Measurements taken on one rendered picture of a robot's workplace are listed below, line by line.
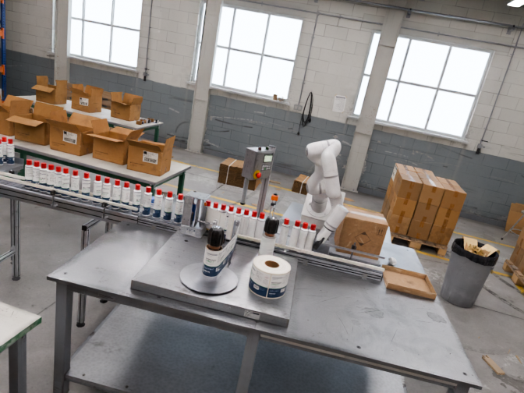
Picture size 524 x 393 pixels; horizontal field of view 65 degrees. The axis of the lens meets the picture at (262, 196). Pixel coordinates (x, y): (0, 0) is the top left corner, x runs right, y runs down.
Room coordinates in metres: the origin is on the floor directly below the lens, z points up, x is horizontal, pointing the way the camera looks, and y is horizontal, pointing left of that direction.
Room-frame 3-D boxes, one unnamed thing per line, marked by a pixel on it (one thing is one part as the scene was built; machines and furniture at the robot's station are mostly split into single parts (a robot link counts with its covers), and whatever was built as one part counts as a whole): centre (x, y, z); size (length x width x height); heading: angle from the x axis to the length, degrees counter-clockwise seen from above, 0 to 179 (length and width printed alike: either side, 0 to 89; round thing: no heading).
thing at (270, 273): (1.92, -0.12, 0.95); 0.20 x 0.20 x 0.14
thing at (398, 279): (2.39, -1.03, 0.85); 0.30 x 0.26 x 0.04; 85
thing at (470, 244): (3.98, -2.32, 0.50); 0.42 x 0.41 x 0.28; 79
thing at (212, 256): (1.89, 0.19, 1.04); 0.09 x 0.09 x 0.29
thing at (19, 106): (4.23, 2.86, 0.97); 0.45 x 0.40 x 0.37; 171
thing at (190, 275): (1.89, 0.19, 0.89); 0.31 x 0.31 x 0.01
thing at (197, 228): (2.42, 0.40, 1.01); 0.14 x 0.13 x 0.26; 85
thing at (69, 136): (4.02, 2.01, 0.97); 0.45 x 0.38 x 0.37; 172
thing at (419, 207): (5.73, -2.26, 0.45); 1.20 x 0.84 x 0.89; 170
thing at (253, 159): (2.57, 0.07, 1.38); 0.17 x 0.10 x 0.19; 140
